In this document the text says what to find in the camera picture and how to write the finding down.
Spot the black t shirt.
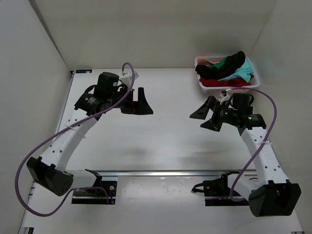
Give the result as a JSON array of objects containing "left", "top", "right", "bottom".
[{"left": 195, "top": 51, "right": 246, "bottom": 80}]

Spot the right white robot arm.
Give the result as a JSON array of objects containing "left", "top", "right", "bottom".
[{"left": 190, "top": 93, "right": 301, "bottom": 217}]

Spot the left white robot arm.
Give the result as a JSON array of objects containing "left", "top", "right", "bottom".
[{"left": 26, "top": 72, "right": 154, "bottom": 196}]

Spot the red t shirt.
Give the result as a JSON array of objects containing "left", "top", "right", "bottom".
[{"left": 199, "top": 75, "right": 254, "bottom": 87}]

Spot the teal t shirt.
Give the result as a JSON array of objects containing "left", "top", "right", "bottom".
[{"left": 219, "top": 59, "right": 254, "bottom": 82}]

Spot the green t shirt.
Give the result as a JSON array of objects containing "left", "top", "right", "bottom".
[{"left": 209, "top": 58, "right": 226, "bottom": 70}]

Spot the pink t shirt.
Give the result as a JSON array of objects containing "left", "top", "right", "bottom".
[{"left": 197, "top": 58, "right": 216, "bottom": 66}]

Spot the blue label sticker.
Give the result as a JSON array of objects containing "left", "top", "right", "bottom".
[{"left": 75, "top": 69, "right": 92, "bottom": 74}]

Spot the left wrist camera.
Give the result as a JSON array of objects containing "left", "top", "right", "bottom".
[{"left": 119, "top": 72, "right": 132, "bottom": 87}]

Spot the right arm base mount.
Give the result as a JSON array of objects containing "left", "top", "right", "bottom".
[{"left": 191, "top": 172, "right": 249, "bottom": 207}]

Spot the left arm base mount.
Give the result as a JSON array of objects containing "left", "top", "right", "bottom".
[{"left": 71, "top": 169, "right": 117, "bottom": 205}]

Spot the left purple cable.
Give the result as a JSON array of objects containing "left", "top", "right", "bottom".
[{"left": 14, "top": 62, "right": 135, "bottom": 217}]

